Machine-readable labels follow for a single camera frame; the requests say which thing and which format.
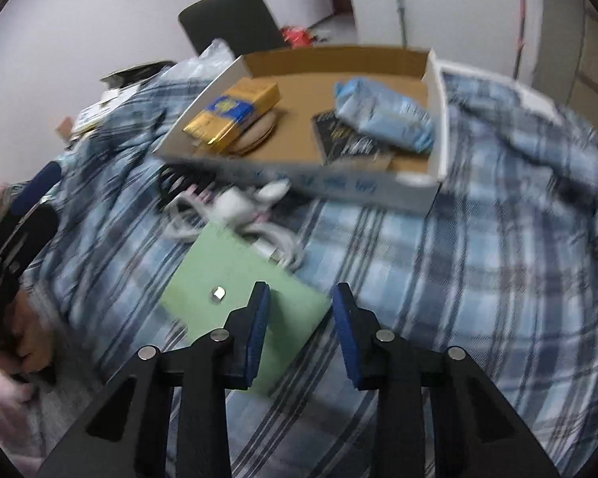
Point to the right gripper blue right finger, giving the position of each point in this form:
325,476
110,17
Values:
476,432

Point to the gold blue cigarette carton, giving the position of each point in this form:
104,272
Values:
220,124

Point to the red plastic bag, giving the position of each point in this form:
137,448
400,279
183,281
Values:
296,37

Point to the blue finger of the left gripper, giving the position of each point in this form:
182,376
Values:
22,246
36,189

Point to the gold refrigerator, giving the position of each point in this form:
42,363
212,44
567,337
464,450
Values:
567,67

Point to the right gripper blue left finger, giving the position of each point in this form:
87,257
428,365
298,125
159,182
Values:
124,431

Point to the round wooden coaster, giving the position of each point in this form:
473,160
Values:
254,136

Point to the dark folder on table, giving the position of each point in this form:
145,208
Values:
135,74

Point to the shallow cardboard box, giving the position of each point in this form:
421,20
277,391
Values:
306,79

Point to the grey green mop handle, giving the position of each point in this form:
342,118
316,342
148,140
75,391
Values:
400,10

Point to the dark grey chair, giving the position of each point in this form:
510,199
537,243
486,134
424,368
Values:
247,26

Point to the black hair clip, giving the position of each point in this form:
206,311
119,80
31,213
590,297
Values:
174,179

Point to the blue tissue packet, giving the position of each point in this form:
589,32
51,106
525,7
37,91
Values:
374,110

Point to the red broom handle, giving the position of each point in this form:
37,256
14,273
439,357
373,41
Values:
520,40

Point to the person's left hand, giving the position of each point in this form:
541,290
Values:
27,343

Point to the blue plaid shirt cloth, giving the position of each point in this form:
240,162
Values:
505,265

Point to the white charger with cable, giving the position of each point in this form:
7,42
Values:
244,213

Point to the clear plastic bag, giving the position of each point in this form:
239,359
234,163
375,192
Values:
215,59

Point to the green snap pouch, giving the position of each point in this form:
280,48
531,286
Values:
216,277

